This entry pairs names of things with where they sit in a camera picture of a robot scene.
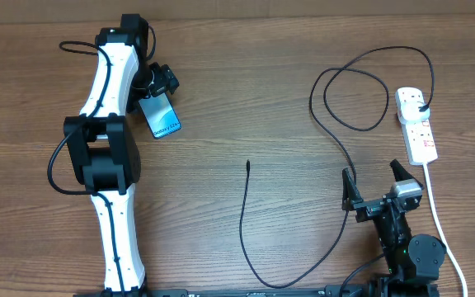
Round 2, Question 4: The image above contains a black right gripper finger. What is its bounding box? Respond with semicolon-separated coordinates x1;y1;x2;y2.
389;159;415;182
341;168;364;209

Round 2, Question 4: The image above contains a Samsung Galaxy smartphone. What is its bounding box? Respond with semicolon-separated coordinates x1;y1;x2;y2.
139;93;181;139

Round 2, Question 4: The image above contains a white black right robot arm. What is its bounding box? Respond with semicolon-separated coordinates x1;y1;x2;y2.
337;159;447;296

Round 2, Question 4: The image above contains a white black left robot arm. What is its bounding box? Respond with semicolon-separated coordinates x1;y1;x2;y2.
60;14;181;296

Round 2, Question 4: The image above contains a white USB charger plug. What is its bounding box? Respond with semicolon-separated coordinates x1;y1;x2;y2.
397;101;430;125

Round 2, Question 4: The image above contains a white power extension strip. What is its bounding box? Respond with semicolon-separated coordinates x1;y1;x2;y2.
395;87;438;166

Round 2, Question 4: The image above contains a white power strip cord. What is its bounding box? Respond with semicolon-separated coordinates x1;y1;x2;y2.
421;163;469;297

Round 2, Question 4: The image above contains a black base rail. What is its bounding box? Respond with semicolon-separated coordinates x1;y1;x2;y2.
72;284;440;297

